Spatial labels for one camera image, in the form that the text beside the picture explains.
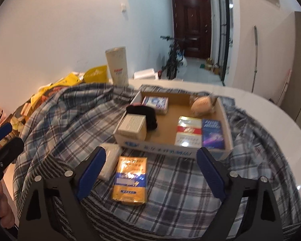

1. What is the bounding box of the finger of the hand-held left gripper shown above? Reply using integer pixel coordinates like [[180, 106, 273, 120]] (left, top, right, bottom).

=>
[[0, 137, 25, 201], [0, 123, 13, 146]]

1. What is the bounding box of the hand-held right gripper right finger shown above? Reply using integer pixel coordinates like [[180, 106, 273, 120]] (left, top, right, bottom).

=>
[[196, 147, 284, 241]]

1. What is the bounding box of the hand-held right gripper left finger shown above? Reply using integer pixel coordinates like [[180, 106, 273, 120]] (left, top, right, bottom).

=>
[[17, 146, 107, 241]]

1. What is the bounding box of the gold blue pack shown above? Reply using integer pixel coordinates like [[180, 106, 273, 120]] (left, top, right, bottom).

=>
[[112, 156, 148, 205]]

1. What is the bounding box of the shallow cardboard box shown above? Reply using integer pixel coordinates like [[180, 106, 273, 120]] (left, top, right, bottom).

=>
[[113, 90, 234, 160]]

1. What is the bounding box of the black plush with pink bow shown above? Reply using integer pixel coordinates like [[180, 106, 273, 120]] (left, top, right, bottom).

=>
[[126, 105, 158, 131]]

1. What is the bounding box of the person's left hand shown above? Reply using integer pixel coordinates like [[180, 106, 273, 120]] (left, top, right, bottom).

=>
[[0, 181, 16, 229]]

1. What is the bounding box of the white tissue pack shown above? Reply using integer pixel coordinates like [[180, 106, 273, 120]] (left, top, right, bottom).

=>
[[98, 143, 122, 180]]

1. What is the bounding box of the dark blue pack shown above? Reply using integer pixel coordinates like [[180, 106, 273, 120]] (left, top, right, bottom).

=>
[[201, 119, 226, 150]]

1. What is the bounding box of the red white pack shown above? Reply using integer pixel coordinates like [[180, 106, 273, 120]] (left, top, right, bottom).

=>
[[174, 116, 202, 148]]

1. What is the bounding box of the blue grey plaid cloth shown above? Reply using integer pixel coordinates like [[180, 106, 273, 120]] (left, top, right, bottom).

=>
[[12, 83, 301, 241]]

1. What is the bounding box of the white printed small box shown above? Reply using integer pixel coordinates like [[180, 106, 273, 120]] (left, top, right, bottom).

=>
[[117, 114, 147, 140]]

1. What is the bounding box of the bread bun in plastic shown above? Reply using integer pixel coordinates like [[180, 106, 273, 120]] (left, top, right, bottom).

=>
[[190, 93, 217, 117]]

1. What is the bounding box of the black orange snack packet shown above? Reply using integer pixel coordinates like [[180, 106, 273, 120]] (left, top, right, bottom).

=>
[[40, 87, 66, 99]]

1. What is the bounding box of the yellow black snack packet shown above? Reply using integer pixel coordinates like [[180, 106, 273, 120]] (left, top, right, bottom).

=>
[[44, 72, 84, 91]]

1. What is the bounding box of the blue white small box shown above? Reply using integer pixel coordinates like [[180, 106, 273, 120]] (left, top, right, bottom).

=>
[[141, 96, 169, 115]]

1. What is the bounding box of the yellow plastic bag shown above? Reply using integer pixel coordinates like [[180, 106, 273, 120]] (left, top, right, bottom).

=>
[[83, 65, 109, 84]]

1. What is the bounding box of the cream patterned tumbler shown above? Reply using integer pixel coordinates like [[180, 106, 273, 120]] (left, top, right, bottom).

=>
[[105, 46, 129, 87]]

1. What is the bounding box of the small white foam box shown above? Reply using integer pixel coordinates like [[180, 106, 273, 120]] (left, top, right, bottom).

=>
[[134, 68, 155, 79]]

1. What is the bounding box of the white pink pole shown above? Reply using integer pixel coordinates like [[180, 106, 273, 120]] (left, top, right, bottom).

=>
[[278, 69, 292, 104]]

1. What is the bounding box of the black bicycle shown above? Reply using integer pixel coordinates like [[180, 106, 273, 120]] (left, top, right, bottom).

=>
[[159, 36, 186, 79]]

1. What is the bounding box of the long thin curved stick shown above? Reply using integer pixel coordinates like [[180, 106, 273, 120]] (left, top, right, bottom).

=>
[[251, 26, 259, 93]]

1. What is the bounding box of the black framed glass partition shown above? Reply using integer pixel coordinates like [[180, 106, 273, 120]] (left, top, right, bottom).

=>
[[214, 0, 234, 82]]

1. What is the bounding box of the dark brown door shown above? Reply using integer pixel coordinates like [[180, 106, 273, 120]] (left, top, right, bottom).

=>
[[172, 0, 212, 59]]

